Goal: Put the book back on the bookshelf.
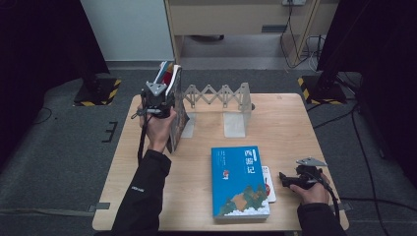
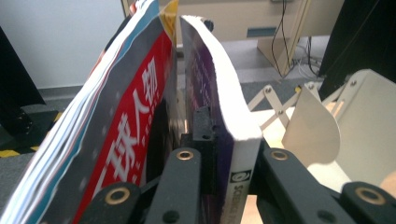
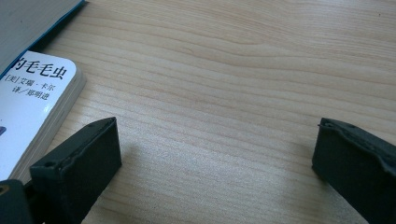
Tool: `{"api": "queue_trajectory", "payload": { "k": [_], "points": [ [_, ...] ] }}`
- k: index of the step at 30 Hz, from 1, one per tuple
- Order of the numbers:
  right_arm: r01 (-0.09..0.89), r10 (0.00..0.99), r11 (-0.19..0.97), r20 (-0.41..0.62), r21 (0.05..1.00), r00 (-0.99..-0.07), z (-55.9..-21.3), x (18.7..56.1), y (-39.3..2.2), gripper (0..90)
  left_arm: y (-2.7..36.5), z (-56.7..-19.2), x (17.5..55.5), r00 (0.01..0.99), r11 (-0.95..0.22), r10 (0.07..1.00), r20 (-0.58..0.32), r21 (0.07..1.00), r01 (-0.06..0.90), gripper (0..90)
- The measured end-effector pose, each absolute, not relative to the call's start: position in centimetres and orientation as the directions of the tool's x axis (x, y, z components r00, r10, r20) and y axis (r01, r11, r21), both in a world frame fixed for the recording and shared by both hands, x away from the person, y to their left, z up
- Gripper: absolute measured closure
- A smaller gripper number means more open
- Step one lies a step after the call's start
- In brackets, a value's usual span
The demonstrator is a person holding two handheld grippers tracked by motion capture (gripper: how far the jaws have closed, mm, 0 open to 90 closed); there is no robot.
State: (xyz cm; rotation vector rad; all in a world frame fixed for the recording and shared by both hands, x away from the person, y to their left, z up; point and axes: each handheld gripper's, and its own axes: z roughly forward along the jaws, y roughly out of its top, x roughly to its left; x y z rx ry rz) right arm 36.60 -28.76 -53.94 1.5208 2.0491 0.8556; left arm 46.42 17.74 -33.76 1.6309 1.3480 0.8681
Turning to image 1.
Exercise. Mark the expandable metal bookend rack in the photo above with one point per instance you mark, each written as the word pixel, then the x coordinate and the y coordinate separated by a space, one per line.
pixel 234 124

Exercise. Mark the light wooden desk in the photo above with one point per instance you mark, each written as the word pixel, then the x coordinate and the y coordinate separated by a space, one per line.
pixel 229 19

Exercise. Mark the person's left hand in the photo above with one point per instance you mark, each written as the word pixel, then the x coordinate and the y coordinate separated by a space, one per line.
pixel 159 131

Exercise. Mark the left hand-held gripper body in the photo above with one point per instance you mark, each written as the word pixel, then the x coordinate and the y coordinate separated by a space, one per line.
pixel 157 103

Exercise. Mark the hazard striped stand base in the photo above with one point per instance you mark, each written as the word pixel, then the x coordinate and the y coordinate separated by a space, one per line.
pixel 98 93
pixel 323 93

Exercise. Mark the person's right hand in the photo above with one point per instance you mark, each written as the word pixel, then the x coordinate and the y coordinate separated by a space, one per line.
pixel 314 196

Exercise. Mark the black floor tape mark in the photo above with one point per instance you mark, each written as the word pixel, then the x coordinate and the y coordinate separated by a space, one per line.
pixel 111 131

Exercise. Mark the white power strip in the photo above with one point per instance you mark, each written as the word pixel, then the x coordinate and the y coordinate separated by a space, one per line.
pixel 293 2

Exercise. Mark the long grey tape strip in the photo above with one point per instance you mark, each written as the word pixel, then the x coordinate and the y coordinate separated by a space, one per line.
pixel 46 212

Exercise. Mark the grey tape piece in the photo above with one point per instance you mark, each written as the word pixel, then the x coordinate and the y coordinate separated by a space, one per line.
pixel 345 206
pixel 98 206

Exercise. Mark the white cabinet panel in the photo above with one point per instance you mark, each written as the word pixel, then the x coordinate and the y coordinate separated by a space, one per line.
pixel 128 29

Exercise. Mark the thick blue book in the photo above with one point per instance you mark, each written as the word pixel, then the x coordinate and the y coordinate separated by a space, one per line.
pixel 239 180

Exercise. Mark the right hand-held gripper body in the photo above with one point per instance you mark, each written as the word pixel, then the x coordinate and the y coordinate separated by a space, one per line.
pixel 308 178

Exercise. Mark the dark curtain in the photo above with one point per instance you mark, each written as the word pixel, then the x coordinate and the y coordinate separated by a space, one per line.
pixel 387 49
pixel 39 49

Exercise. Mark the white caterpillar picture book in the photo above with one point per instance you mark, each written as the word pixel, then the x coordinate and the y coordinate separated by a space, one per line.
pixel 269 187

